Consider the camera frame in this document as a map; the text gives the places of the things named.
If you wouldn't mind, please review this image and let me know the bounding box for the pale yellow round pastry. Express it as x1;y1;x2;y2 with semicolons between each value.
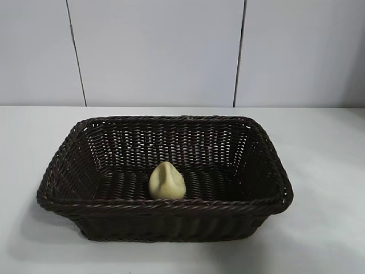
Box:
149;161;186;200

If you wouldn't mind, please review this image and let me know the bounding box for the dark brown woven basket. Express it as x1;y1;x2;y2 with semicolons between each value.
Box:
36;114;294;243

